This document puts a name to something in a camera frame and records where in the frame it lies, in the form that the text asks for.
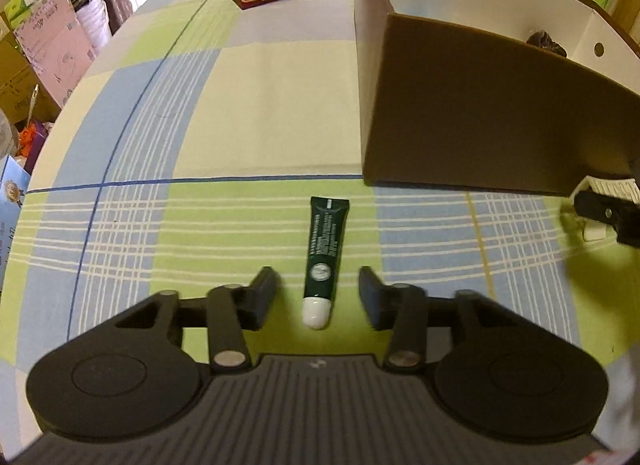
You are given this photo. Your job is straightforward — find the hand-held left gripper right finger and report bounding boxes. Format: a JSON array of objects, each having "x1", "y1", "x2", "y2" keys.
[{"x1": 358, "y1": 266, "x2": 527, "y2": 375}]

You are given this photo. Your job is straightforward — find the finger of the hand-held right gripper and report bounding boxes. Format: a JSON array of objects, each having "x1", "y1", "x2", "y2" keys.
[{"x1": 574, "y1": 189, "x2": 640, "y2": 247}]

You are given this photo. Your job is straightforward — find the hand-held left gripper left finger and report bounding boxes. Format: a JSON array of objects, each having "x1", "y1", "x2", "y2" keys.
[{"x1": 112, "y1": 266, "x2": 279, "y2": 375}]

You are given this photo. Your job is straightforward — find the white ribbed plastic clip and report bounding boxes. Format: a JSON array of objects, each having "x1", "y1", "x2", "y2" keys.
[{"x1": 570, "y1": 176, "x2": 640, "y2": 242}]

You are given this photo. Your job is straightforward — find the dark green tube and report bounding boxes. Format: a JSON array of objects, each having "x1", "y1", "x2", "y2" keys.
[{"x1": 301, "y1": 196, "x2": 351, "y2": 331}]

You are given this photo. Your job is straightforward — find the brown cardboard box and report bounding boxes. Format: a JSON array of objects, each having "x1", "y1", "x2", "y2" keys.
[{"x1": 354, "y1": 0, "x2": 640, "y2": 198}]

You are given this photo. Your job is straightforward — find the dark velvet scrunchie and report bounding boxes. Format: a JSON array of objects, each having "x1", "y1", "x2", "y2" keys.
[{"x1": 525, "y1": 30, "x2": 569, "y2": 59}]

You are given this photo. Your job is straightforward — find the checked cloth desktop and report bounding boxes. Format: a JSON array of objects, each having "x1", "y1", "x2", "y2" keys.
[{"x1": 0, "y1": 0, "x2": 640, "y2": 396}]

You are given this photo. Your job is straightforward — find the gold curtain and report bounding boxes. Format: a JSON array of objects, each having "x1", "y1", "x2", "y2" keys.
[{"x1": 612, "y1": 0, "x2": 640, "y2": 58}]

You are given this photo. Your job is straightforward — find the light blue box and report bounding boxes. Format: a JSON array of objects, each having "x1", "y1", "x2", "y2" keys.
[{"x1": 0, "y1": 155, "x2": 32, "y2": 296}]

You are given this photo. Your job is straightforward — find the crumpled clear plastic bag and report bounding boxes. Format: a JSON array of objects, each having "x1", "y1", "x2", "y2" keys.
[{"x1": 0, "y1": 112, "x2": 21, "y2": 158}]

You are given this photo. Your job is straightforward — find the brown cardboard carton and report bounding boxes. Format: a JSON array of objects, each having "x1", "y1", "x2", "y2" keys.
[{"x1": 0, "y1": 40, "x2": 57, "y2": 123}]

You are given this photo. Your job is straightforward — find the pink cardboard box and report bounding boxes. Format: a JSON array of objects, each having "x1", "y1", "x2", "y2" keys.
[{"x1": 14, "y1": 0, "x2": 98, "y2": 108}]

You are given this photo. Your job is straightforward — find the white paper bags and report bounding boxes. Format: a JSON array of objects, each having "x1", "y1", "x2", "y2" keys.
[{"x1": 70, "y1": 0, "x2": 115, "y2": 52}]

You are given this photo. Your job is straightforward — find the green tissue box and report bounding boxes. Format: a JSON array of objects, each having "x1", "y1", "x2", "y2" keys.
[{"x1": 2, "y1": 0, "x2": 40, "y2": 28}]

